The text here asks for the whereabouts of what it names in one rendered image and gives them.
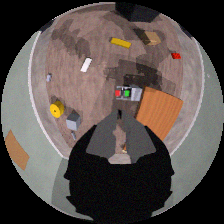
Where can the red toy brick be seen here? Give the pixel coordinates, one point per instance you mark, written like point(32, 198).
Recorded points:
point(175, 55)

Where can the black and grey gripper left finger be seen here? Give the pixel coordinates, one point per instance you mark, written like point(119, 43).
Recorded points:
point(99, 141)

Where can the yellow flat bar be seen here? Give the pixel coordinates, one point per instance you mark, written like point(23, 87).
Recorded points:
point(120, 43)

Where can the yellow cylinder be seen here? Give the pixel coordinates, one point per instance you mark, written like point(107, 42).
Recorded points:
point(59, 107)

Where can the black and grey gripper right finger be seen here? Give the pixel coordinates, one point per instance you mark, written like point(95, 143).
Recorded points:
point(142, 141)

